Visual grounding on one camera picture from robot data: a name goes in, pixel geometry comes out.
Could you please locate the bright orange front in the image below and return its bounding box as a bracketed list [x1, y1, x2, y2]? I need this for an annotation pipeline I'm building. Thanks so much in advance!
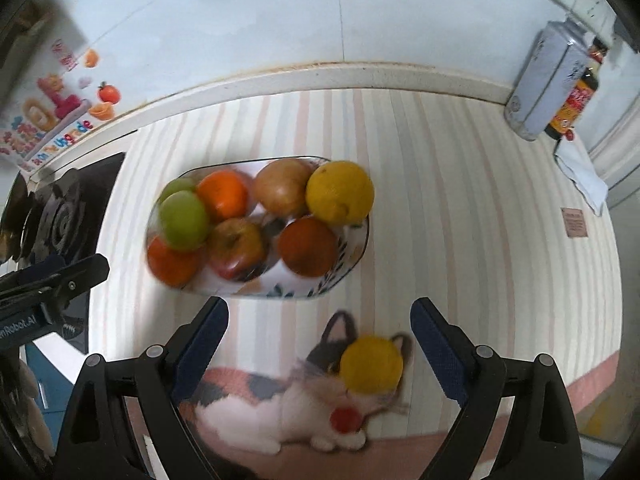
[146, 236, 205, 288]

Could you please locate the green apple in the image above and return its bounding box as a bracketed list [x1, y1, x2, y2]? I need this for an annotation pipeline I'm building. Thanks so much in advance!
[158, 190, 209, 252]
[156, 178, 196, 205]

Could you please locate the dark sauce bottle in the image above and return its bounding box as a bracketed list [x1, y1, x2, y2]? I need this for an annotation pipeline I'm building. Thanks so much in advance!
[544, 36, 608, 141]

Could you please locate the striped table cloth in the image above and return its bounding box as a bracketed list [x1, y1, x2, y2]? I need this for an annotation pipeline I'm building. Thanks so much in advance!
[89, 89, 623, 411]

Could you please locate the dark orange fruit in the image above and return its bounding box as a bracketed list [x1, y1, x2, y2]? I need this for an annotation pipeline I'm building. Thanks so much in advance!
[278, 217, 338, 278]

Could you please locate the white folded cloth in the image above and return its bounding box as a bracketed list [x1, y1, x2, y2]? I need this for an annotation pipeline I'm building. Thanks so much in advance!
[554, 139, 608, 217]

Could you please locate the small brown coaster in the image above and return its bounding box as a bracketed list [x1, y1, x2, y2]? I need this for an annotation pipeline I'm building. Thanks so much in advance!
[561, 207, 588, 238]

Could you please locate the silver spray can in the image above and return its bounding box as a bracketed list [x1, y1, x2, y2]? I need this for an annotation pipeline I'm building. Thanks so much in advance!
[504, 18, 588, 141]

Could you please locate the white patterned oval plate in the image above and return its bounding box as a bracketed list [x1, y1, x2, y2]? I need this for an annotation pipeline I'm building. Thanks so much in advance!
[144, 155, 371, 300]

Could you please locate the small red cherry tomato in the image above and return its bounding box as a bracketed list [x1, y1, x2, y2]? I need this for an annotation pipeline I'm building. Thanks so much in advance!
[330, 408, 363, 434]

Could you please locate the dark red apple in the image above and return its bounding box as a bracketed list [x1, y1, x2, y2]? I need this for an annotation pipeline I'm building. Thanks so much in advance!
[207, 218, 269, 281]

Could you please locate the black gas stove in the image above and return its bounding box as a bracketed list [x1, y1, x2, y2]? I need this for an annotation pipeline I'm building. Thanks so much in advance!
[1, 153, 125, 352]

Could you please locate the brown kiwi fruit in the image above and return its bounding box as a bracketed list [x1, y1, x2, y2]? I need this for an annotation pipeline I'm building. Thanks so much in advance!
[253, 158, 316, 218]

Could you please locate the yellow lemon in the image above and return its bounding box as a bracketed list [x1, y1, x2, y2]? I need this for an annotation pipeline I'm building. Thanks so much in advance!
[306, 160, 375, 226]
[338, 336, 404, 396]

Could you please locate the colourful wall sticker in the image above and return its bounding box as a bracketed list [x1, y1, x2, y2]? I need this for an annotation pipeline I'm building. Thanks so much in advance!
[1, 35, 122, 174]

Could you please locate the knitted cat mat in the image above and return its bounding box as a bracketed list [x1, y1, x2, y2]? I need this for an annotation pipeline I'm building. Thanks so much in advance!
[180, 310, 412, 455]

